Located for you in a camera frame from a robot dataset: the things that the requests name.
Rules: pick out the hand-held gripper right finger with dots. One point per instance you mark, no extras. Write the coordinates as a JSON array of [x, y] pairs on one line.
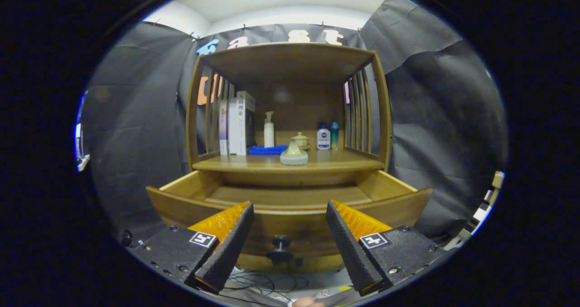
[[351, 248]]

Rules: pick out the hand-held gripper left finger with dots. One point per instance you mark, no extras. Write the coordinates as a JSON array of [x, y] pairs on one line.
[[231, 252]]

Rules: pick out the black drawer knob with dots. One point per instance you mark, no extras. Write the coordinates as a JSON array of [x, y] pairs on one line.
[[279, 248]]

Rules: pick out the wooden drawer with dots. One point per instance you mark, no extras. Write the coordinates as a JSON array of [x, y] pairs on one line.
[[294, 227]]

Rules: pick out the wooden countertop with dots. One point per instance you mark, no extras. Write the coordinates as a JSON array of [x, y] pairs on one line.
[[335, 162]]

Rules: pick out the folded blue cloth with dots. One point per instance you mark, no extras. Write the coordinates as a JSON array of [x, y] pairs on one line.
[[265, 150]]

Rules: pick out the white lotion bottle blue cap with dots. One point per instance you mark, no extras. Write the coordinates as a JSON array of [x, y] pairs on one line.
[[323, 140]]

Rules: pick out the teal bottle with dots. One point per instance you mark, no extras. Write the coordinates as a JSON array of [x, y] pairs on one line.
[[334, 137]]

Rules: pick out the beige lidded tea bowl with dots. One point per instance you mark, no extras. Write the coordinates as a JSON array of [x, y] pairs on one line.
[[302, 139]]

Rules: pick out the white pump bottle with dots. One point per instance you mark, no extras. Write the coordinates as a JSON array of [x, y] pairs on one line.
[[269, 137]]

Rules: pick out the thin white book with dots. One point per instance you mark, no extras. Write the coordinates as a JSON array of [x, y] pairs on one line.
[[232, 125]]

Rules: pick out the purple spined book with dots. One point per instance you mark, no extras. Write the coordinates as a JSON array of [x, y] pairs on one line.
[[223, 125]]

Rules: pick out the thick white book dark cover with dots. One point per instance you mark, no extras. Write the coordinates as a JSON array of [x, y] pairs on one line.
[[242, 123]]

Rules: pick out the black backdrop cloth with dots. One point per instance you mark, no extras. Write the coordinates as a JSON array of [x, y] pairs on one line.
[[444, 130]]

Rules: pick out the white equipment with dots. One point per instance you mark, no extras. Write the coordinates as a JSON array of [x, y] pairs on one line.
[[82, 162]]

